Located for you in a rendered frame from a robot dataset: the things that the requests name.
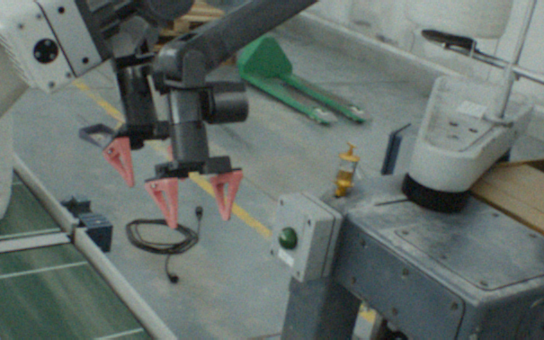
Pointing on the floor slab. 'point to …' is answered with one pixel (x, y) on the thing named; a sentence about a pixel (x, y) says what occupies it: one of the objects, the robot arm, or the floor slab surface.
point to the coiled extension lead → (164, 243)
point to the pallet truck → (272, 64)
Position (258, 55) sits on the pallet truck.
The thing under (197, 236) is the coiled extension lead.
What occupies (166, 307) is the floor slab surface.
